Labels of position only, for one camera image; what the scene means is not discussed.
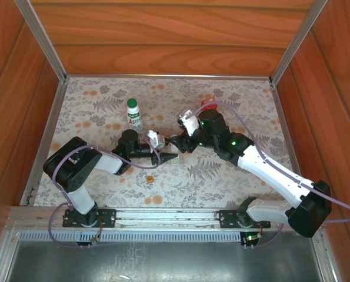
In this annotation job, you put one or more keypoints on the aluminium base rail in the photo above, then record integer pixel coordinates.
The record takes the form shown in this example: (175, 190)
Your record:
(163, 216)

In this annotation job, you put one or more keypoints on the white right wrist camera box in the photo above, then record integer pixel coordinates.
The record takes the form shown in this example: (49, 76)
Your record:
(190, 123)

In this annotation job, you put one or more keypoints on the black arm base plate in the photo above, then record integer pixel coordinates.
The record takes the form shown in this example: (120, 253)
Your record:
(227, 218)
(107, 218)

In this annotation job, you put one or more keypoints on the gold bottle cap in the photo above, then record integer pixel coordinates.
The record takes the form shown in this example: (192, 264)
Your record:
(149, 179)

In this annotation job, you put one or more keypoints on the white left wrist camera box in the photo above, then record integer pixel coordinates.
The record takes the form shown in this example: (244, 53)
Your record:
(155, 138)

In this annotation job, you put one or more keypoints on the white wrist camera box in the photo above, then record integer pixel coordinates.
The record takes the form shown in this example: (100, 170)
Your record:
(190, 123)
(155, 138)

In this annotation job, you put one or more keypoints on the galvanised metal sheet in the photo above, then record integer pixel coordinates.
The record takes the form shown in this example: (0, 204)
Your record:
(163, 261)

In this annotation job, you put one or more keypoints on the floral table cloth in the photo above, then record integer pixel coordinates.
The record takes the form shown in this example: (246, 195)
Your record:
(163, 94)

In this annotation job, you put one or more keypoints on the aluminium side rail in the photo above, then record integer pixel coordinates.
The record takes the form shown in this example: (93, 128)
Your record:
(51, 117)
(277, 97)

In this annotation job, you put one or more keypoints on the green bottle cap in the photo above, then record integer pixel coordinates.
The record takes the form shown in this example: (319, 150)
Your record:
(131, 102)

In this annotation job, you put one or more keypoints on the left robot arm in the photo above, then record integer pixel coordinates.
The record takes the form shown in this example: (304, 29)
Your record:
(71, 167)

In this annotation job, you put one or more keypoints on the aluminium corner post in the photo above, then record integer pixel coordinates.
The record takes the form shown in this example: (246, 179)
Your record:
(40, 38)
(298, 38)

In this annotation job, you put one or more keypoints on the red label plastic bottle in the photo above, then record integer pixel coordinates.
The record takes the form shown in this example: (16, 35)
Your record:
(207, 103)

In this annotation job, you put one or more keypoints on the aluminium back rail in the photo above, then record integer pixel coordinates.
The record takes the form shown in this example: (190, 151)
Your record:
(163, 75)

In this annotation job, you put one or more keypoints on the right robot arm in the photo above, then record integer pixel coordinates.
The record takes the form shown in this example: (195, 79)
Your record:
(271, 173)

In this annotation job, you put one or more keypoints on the white bottle green label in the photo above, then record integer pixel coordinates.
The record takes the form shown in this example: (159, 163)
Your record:
(134, 120)

